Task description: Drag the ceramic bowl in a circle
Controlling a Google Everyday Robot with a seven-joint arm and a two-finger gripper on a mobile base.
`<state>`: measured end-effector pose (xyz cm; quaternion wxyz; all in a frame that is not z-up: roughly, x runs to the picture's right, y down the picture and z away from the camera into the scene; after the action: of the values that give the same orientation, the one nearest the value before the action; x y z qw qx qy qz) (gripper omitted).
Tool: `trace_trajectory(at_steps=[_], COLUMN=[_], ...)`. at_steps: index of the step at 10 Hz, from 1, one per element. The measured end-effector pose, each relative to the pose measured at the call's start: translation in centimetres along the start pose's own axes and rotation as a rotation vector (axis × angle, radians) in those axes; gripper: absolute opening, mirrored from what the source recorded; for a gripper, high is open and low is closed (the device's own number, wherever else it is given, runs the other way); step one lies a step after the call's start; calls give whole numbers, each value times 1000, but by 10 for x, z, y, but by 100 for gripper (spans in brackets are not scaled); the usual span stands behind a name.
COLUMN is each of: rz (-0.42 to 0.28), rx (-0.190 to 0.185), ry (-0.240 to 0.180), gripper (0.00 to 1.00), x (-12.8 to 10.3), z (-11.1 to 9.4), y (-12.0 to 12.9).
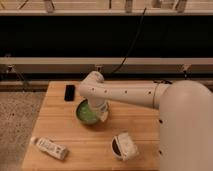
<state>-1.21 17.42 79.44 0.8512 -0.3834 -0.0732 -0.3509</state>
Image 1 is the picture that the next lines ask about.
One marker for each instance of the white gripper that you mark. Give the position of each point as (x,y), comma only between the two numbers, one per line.
(99,107)

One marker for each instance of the green ceramic bowl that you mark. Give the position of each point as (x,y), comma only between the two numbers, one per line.
(85,115)

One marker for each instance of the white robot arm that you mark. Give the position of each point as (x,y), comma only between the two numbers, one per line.
(185,117)

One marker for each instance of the black smartphone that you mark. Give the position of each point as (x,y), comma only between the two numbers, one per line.
(69,93)

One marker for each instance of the white crumpled cup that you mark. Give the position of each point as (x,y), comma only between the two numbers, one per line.
(123,147)

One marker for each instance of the white plastic bottle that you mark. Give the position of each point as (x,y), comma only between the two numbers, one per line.
(48,146)

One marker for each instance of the grey metal rail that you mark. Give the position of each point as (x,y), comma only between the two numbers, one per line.
(107,65)

